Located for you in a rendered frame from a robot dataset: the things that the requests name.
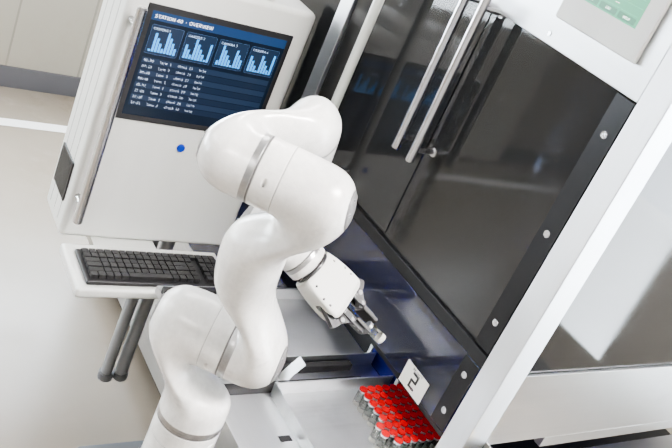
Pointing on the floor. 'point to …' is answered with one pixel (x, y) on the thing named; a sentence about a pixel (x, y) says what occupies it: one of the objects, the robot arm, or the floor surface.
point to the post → (568, 263)
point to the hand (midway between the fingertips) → (362, 320)
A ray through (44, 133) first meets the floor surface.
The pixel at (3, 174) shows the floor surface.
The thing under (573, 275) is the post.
